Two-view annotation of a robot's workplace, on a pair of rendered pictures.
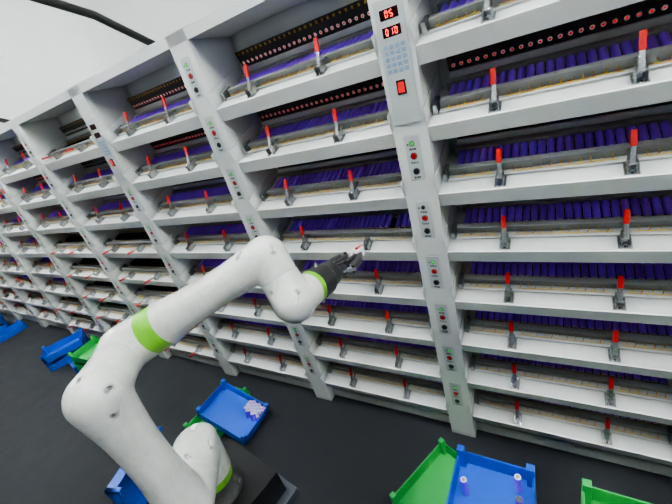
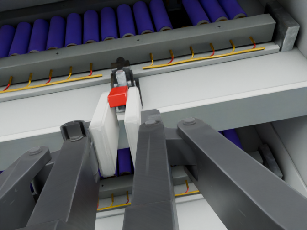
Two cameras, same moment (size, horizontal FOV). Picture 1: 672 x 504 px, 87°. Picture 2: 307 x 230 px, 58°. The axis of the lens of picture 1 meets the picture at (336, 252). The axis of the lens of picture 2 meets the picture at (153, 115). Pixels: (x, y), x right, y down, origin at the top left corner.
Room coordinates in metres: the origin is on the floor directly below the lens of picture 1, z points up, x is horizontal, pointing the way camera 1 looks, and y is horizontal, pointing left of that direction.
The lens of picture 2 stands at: (0.91, 0.01, 1.01)
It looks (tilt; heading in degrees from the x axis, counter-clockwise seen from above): 30 degrees down; 324
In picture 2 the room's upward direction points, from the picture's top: 10 degrees counter-clockwise
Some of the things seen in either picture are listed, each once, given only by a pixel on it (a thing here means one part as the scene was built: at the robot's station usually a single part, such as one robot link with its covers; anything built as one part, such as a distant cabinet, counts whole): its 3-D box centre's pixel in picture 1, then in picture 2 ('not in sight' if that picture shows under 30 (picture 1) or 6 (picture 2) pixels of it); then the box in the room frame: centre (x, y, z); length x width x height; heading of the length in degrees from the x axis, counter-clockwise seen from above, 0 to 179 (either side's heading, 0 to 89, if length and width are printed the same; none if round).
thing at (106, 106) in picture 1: (181, 249); not in sight; (1.85, 0.80, 0.85); 0.20 x 0.09 x 1.70; 144
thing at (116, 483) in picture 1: (145, 469); not in sight; (1.18, 1.14, 0.10); 0.30 x 0.08 x 0.20; 164
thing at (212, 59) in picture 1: (280, 248); not in sight; (1.45, 0.23, 0.85); 0.20 x 0.09 x 1.70; 144
